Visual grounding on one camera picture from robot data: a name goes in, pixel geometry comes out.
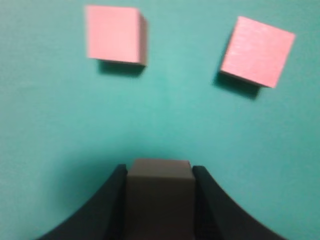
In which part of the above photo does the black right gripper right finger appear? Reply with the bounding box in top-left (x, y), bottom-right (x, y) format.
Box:
top-left (192, 165), bottom-right (283, 240)

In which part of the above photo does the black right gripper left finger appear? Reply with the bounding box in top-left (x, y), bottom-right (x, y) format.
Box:
top-left (39, 164), bottom-right (128, 240)

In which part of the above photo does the pink cube column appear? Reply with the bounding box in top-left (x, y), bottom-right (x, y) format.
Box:
top-left (124, 158), bottom-right (196, 240)
top-left (84, 5), bottom-right (148, 66)
top-left (220, 16), bottom-right (296, 88)

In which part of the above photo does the green cloth backdrop and cover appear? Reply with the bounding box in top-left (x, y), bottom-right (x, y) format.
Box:
top-left (0, 0), bottom-right (320, 240)

